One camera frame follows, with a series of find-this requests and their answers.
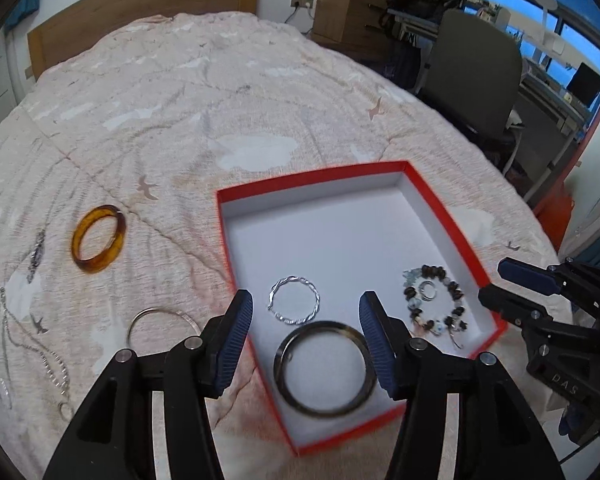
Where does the bed with floral quilt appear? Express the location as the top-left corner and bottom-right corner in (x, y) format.
(0, 10), (576, 480)

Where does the wooden nightstand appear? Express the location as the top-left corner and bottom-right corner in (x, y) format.
(307, 32), (393, 63)

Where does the silver chain necklace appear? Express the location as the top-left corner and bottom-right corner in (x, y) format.
(0, 285), (76, 423)

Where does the wooden dresser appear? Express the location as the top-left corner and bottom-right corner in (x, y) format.
(314, 0), (396, 43)

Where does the wooden headboard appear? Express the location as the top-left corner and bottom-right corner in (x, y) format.
(27, 0), (261, 81)

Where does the orange bag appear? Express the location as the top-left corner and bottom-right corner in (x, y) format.
(535, 187), (576, 251)

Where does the red jewelry box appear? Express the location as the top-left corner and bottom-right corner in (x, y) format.
(215, 160), (509, 457)

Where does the thin silver bangle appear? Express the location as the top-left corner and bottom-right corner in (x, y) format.
(126, 306), (203, 356)

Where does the black monitor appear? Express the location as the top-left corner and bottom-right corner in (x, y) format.
(566, 62), (600, 109)

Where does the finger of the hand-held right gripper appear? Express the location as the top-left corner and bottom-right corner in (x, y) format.
(497, 257), (588, 297)
(478, 284), (581, 332)

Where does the grey office chair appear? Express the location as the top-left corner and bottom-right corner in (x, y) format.
(417, 10), (523, 171)

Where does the teal curtain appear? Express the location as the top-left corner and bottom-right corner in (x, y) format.
(4, 0), (42, 28)

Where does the dark beaded bracelet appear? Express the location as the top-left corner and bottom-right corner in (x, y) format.
(402, 262), (471, 351)

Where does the dark metal bangle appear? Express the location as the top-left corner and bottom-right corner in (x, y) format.
(272, 320), (379, 417)

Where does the twisted silver bangle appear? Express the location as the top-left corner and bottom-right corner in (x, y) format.
(266, 276), (322, 325)

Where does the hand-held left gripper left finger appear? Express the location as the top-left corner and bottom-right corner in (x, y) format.
(42, 289), (254, 480)

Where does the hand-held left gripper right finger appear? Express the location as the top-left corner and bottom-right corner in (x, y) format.
(358, 290), (566, 480)

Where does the amber resin bangle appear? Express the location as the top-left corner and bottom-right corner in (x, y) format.
(70, 204), (127, 276)

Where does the grey desk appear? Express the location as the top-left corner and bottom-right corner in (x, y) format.
(517, 57), (600, 201)

